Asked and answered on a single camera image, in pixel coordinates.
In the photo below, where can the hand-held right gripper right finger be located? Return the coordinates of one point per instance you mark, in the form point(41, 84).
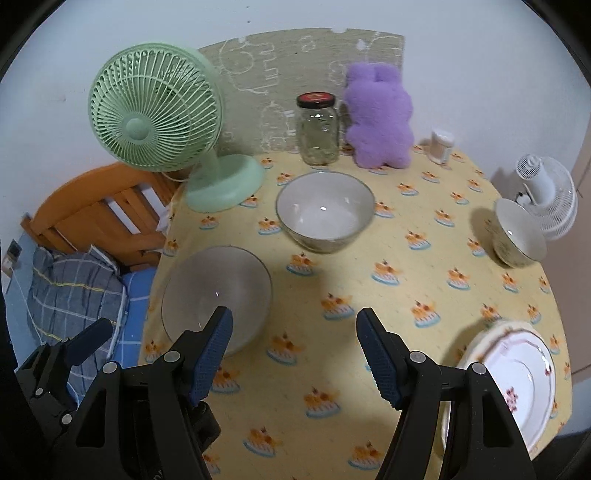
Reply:
point(378, 360)

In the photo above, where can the glass jar with dark lid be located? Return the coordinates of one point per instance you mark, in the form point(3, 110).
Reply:
point(317, 134)

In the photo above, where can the green desk fan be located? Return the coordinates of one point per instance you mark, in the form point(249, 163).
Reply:
point(138, 124)

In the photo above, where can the yellow printed tablecloth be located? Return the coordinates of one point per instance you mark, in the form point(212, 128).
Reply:
point(346, 286)

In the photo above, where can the blue checked bed sheet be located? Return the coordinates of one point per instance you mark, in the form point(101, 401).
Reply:
point(136, 295)

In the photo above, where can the white floor fan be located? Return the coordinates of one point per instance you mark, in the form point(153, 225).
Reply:
point(554, 198)

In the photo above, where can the wooden bed headboard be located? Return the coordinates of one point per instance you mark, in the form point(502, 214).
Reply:
point(83, 207)

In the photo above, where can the purple plush toy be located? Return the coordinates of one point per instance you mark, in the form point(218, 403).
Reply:
point(376, 120)

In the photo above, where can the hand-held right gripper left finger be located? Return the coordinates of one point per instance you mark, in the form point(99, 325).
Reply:
point(212, 355)

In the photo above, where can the floral ceramic bowl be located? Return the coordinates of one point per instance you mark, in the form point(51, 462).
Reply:
point(323, 212)
point(212, 281)
point(517, 230)

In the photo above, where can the white red-rimmed plate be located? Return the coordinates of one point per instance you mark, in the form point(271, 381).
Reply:
point(526, 369)

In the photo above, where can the scalloped yellow floral plate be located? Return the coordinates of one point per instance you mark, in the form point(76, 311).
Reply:
point(471, 346)

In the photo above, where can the grey plaid pillow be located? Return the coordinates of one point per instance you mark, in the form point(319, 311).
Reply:
point(69, 290)

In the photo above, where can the wall socket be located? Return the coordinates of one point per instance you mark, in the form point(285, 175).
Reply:
point(13, 251)

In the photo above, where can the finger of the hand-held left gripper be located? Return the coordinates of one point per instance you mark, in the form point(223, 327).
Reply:
point(51, 401)
point(92, 337)

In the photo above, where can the cotton swab container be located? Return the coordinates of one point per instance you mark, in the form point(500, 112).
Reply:
point(441, 146)

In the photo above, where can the green patterned wall sheet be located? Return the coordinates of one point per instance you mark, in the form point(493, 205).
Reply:
point(277, 60)

